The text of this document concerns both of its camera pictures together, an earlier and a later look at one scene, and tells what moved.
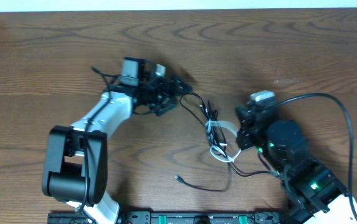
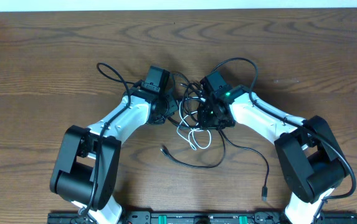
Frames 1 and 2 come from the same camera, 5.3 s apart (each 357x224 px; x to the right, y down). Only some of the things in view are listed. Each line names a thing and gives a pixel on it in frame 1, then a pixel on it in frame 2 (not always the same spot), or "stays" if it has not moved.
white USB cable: [215, 122] -> [192, 129]
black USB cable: [217, 136] -> [264, 188]
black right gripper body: [247, 128] -> [206, 116]
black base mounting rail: [170, 217] stays
